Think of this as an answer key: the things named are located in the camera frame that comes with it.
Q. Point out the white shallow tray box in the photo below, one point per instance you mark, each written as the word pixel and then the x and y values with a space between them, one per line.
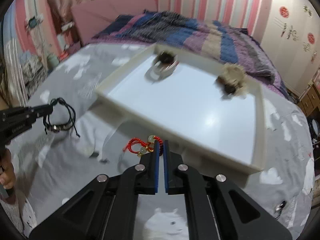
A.
pixel 189 107

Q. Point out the striped purple blue quilt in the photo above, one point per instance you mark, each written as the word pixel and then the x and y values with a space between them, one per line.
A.
pixel 211 39

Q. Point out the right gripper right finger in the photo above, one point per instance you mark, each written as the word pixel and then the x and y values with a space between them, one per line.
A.
pixel 216 207

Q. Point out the red cord bead charm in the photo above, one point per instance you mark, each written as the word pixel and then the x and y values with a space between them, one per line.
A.
pixel 145 146

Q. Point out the person's left hand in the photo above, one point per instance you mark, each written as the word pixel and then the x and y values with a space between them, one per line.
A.
pixel 8 177

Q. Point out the cream fabric scrunchie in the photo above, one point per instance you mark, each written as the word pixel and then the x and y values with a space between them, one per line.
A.
pixel 232 80

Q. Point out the grey polar bear blanket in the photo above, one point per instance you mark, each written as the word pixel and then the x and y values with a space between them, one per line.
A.
pixel 52 167

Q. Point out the wall power strip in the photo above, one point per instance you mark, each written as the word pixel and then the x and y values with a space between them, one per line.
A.
pixel 67 26

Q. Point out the silver charm black tassel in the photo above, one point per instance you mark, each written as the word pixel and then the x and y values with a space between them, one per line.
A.
pixel 279 208

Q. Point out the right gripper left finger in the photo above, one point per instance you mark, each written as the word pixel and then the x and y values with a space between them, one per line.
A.
pixel 106 207

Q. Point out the green water bottle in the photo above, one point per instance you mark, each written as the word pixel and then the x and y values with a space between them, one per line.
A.
pixel 53 61

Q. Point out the wooden desk with drawers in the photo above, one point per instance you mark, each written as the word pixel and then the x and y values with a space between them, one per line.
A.
pixel 309 100

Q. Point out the white decorated wardrobe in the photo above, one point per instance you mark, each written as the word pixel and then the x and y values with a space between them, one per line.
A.
pixel 291 41

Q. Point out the beige band wristwatch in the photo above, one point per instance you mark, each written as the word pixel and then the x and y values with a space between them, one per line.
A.
pixel 162 66

